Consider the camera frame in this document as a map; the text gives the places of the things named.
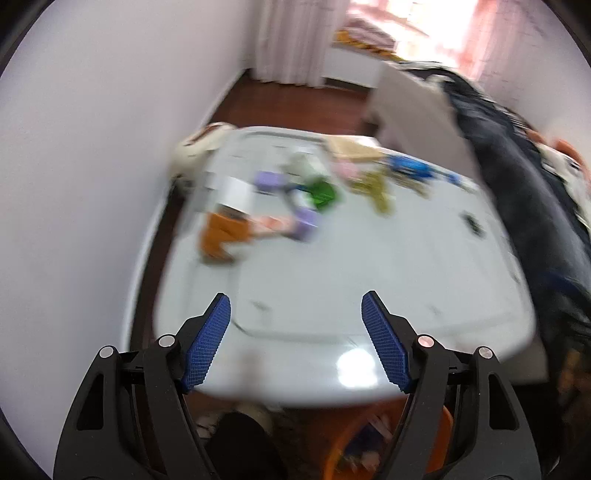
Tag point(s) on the purple packet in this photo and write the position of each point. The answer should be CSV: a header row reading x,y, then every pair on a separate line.
x,y
305,226
268,182

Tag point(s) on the beige flat box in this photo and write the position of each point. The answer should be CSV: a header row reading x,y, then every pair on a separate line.
x,y
353,148

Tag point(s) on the pale curtain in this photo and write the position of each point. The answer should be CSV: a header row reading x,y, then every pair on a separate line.
x,y
295,41

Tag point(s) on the dark puffer jacket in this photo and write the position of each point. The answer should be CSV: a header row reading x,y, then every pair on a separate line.
x,y
517,184

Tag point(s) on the white furniture board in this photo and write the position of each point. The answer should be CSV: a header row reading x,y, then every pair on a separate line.
x,y
411,110

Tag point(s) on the white packet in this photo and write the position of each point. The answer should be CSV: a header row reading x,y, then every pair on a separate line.
x,y
235,196

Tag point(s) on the printed blanket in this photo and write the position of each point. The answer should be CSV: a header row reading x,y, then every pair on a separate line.
x,y
563,166

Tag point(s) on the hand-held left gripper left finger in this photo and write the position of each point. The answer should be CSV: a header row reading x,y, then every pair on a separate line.
x,y
207,341

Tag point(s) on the black hair clip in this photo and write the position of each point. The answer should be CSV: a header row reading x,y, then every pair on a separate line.
x,y
474,224

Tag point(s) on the beige bag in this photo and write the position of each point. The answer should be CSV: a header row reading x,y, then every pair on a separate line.
x,y
196,147

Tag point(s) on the blue plastic toy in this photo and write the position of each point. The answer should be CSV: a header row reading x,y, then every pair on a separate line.
x,y
408,167

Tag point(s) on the orange plastic bucket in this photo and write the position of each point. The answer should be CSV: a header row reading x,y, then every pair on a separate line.
x,y
337,457

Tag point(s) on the grey plastic storage box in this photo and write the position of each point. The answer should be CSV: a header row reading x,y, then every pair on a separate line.
x,y
369,267

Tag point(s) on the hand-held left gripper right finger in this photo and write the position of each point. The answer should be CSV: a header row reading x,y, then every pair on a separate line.
x,y
385,341

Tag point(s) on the orange white cloth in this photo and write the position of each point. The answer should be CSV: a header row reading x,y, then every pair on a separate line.
x,y
221,233

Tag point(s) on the green packet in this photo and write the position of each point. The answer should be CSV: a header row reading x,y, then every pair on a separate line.
x,y
323,194

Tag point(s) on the pink tube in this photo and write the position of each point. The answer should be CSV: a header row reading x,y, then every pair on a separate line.
x,y
272,227

